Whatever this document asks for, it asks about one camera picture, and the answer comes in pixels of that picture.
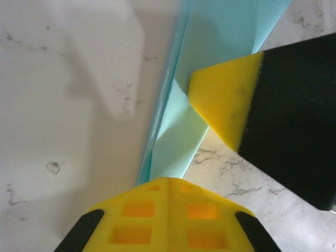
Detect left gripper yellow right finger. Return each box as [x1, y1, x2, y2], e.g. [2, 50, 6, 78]
[170, 178, 283, 252]

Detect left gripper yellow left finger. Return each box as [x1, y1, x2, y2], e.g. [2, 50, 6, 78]
[54, 177, 170, 252]

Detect turquoise paper sheet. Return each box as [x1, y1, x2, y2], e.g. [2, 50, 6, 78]
[136, 0, 292, 186]

